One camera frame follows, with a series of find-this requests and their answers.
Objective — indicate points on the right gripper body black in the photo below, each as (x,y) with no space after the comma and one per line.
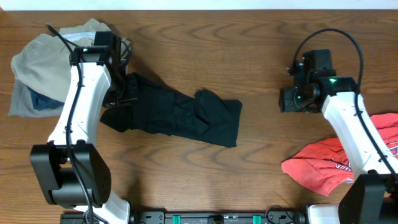
(287,104)

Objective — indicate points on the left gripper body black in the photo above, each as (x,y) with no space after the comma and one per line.
(131,88)

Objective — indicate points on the black polo shirt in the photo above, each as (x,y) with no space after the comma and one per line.
(205,117)

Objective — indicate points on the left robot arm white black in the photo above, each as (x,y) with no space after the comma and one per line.
(69,169)

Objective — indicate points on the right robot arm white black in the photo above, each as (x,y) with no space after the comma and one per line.
(373,196)

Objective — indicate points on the red printed t-shirt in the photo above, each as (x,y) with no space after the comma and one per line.
(323,165)

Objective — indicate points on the folded khaki pants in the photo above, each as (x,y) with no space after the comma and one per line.
(43,65)

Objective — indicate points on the folded navy garment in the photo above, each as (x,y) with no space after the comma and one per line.
(41,102)

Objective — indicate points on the folded grey garment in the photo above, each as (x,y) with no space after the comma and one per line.
(21,104)

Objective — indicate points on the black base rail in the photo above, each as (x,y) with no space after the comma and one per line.
(273,215)

